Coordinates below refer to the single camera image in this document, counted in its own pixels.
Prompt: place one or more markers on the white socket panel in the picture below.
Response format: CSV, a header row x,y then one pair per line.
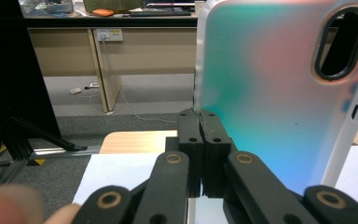
x,y
109,34

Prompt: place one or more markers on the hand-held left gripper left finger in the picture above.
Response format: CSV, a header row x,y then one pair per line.
x,y
192,140

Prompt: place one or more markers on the orange pouch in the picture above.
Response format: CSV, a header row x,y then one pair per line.
x,y
102,12

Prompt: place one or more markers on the beige wooden desk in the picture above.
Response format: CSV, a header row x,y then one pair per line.
x,y
152,49

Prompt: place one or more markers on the yellow black floor tape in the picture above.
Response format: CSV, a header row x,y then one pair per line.
x,y
38,161

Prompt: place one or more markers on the clear plastic box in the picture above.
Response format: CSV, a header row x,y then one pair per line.
x,y
59,6

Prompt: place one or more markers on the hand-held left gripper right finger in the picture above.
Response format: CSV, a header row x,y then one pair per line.
x,y
216,146

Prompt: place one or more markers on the black tripod stand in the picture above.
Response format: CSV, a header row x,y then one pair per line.
x,y
43,133
3,62

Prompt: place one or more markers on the short aluminium floor rail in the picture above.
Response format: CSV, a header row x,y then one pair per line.
x,y
65,151

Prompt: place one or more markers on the green woven basket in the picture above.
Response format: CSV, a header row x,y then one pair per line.
x,y
112,4

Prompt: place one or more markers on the white power adapter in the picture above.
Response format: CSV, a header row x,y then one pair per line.
x,y
76,90

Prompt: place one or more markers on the blue translucent phone case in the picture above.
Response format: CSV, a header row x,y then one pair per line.
x,y
261,93

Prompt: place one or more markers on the small white plug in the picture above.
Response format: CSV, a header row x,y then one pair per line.
x,y
93,85

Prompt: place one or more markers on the black keyboard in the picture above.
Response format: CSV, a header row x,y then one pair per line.
x,y
160,13

